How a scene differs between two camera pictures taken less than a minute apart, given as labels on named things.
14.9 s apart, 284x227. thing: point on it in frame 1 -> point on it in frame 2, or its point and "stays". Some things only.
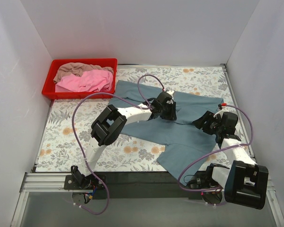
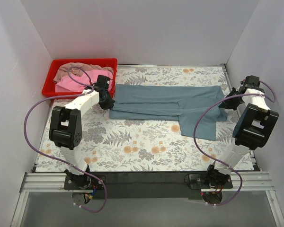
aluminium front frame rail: x=54 y=182 stays
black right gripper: x=206 y=121 -> x=228 y=101
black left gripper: x=167 y=112 -> x=107 y=102
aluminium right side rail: x=224 y=66 stays
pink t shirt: x=92 y=81 stays
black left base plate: x=91 y=182 stays
